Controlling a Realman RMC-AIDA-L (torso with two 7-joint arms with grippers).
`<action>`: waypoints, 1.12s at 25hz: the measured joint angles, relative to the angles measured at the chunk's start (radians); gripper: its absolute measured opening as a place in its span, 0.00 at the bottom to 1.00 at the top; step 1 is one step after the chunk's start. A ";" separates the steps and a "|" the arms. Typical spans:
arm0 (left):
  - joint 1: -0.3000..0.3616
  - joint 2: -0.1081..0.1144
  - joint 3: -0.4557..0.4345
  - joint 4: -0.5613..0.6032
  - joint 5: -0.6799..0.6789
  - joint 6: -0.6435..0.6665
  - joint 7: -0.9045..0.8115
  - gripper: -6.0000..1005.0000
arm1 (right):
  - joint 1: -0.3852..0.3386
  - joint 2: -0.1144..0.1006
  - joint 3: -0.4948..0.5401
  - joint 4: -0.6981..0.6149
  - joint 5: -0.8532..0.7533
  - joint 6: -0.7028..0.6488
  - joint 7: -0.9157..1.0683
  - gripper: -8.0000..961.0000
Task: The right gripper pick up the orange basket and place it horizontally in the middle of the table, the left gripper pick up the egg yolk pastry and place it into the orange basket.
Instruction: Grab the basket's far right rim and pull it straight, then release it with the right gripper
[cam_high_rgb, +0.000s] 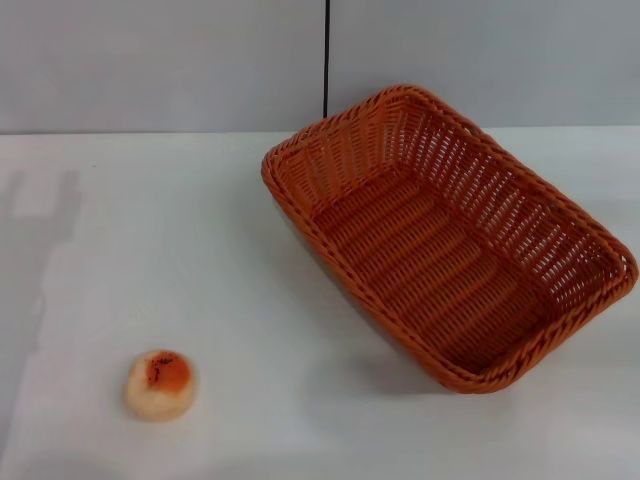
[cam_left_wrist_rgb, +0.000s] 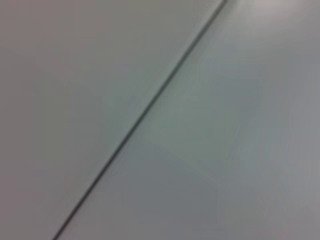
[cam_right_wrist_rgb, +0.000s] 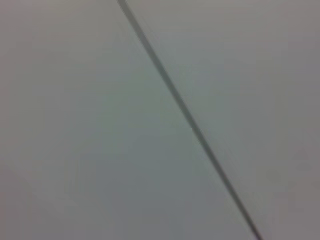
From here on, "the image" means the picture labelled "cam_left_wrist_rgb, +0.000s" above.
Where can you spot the dark panel seam strip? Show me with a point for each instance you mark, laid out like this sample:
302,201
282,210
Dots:
150,105

